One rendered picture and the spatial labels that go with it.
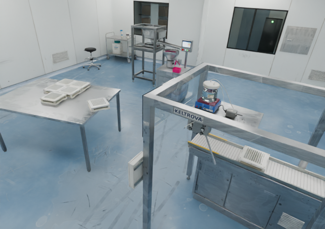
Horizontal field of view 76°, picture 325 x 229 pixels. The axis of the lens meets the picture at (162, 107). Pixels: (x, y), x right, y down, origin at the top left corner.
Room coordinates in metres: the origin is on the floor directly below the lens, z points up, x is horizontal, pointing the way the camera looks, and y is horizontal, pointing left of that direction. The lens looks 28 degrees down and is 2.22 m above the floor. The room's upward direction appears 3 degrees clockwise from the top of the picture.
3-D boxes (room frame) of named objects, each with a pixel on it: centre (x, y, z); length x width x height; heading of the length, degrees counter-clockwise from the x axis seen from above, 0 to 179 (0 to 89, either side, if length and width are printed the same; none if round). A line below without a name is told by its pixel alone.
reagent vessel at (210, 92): (1.84, -0.44, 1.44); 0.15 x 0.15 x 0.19
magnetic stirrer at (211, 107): (1.83, -0.44, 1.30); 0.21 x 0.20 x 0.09; 149
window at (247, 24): (6.37, -2.51, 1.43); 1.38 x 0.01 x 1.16; 67
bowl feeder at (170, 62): (4.65, -0.18, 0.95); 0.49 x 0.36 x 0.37; 67
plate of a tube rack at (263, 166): (1.58, -0.92, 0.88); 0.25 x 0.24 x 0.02; 148
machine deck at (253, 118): (1.78, -0.62, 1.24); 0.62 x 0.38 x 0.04; 59
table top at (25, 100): (2.77, 1.55, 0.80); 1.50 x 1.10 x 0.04; 77
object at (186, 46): (4.63, -0.45, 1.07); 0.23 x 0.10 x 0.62; 67
